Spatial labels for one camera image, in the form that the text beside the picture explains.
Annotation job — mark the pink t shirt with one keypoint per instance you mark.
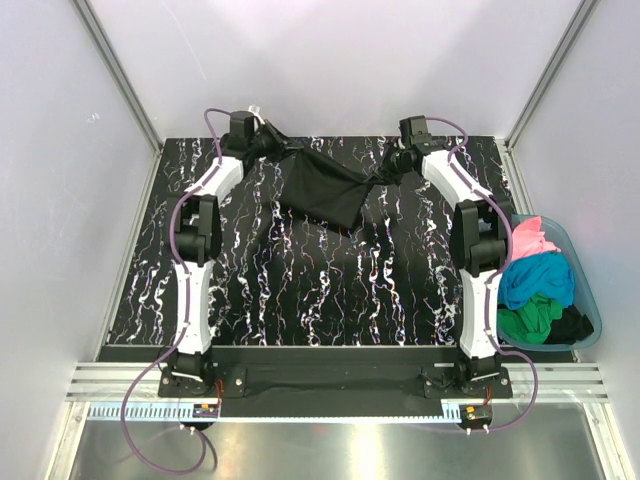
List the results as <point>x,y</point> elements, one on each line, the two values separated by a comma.
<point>529,239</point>

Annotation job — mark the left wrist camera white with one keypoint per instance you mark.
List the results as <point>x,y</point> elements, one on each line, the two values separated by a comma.
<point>255,111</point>

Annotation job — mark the white slotted cable duct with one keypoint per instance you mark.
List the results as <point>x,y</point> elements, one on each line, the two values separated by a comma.
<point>207,412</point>

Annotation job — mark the teal plastic laundry basket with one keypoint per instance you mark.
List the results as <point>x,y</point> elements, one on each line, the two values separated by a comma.
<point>584,299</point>

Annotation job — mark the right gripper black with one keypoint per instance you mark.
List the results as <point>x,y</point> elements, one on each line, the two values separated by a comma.
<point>395,161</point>

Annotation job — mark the right aluminium frame post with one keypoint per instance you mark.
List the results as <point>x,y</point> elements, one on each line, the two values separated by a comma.
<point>569,38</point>

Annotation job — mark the left aluminium frame post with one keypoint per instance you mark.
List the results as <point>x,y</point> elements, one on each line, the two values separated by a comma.
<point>109,57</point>

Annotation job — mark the aluminium frame post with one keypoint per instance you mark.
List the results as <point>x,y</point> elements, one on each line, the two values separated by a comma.
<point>109,57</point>
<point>569,38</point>

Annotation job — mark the aluminium rail profile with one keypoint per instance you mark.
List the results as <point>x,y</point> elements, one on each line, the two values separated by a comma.
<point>548,382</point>

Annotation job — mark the black t shirt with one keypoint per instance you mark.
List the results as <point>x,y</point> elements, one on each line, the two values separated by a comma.
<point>571,327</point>
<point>325,190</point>

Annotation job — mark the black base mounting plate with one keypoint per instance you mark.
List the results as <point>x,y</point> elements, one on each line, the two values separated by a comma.
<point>364,402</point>

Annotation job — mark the blue t shirt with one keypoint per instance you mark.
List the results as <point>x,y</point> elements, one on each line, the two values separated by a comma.
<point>547,274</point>

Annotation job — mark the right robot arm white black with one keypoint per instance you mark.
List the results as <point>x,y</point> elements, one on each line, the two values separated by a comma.
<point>480,246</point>

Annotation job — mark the green t shirt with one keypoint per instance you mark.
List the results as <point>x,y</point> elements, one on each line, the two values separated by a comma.
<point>530,323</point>

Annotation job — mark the black t shirt in basket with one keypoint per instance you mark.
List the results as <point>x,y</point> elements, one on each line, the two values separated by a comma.
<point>571,327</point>

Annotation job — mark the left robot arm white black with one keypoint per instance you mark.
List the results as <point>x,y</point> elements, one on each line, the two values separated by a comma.
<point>194,236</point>

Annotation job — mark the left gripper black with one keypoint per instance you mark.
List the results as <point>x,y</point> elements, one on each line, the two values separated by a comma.
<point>275,140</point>

